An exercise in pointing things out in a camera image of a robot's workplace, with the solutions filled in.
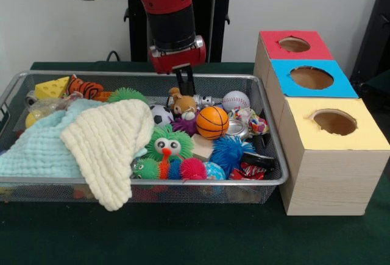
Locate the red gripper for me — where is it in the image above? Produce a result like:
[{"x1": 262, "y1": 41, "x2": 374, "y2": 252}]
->
[{"x1": 149, "y1": 43, "x2": 207, "y2": 96}]

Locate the brown plush animal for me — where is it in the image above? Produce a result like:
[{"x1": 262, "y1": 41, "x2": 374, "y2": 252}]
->
[{"x1": 168, "y1": 87, "x2": 198, "y2": 122}]

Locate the cream waffle cloth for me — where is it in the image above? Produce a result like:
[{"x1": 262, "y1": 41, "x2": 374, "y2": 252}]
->
[{"x1": 60, "y1": 99, "x2": 155, "y2": 212}]

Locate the silver mesh bin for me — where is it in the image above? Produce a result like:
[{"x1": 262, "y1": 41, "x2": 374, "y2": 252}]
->
[{"x1": 0, "y1": 69, "x2": 289, "y2": 205}]

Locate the wooden box with three holes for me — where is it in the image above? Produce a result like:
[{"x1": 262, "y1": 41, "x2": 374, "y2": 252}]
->
[{"x1": 253, "y1": 30, "x2": 390, "y2": 216}]

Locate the silver robot toy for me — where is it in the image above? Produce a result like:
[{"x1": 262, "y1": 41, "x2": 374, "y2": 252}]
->
[{"x1": 194, "y1": 94, "x2": 216, "y2": 107}]

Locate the small soccer ball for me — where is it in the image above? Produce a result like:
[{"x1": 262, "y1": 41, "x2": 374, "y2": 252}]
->
[{"x1": 149, "y1": 104, "x2": 174, "y2": 126}]

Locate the orange basketball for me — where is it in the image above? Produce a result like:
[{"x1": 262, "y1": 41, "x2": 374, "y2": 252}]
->
[{"x1": 196, "y1": 106, "x2": 230, "y2": 140}]

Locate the white baseball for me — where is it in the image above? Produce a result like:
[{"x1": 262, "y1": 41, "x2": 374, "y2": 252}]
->
[{"x1": 221, "y1": 90, "x2": 251, "y2": 113}]

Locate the green spiky monster with eyes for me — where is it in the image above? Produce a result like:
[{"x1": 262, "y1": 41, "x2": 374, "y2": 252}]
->
[{"x1": 144, "y1": 123, "x2": 194, "y2": 162}]

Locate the blue spiky ball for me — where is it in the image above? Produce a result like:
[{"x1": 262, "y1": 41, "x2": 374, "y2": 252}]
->
[{"x1": 208, "y1": 135, "x2": 256, "y2": 178}]

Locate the multicolour spiky caterpillar toy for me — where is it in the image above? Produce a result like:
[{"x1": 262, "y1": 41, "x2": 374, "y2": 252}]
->
[{"x1": 132, "y1": 150, "x2": 207, "y2": 181}]

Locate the yellow cheese wedge toy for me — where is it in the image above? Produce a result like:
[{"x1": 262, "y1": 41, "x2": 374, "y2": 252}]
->
[{"x1": 35, "y1": 76, "x2": 71, "y2": 100}]

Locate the dark green tablecloth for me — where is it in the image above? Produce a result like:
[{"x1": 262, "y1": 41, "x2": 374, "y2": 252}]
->
[{"x1": 0, "y1": 60, "x2": 390, "y2": 265}]

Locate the light blue waffle cloth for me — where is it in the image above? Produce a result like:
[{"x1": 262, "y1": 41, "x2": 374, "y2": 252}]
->
[{"x1": 0, "y1": 99, "x2": 147, "y2": 179}]

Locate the black upright panel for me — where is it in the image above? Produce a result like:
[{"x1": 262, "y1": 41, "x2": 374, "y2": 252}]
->
[{"x1": 350, "y1": 0, "x2": 390, "y2": 95}]

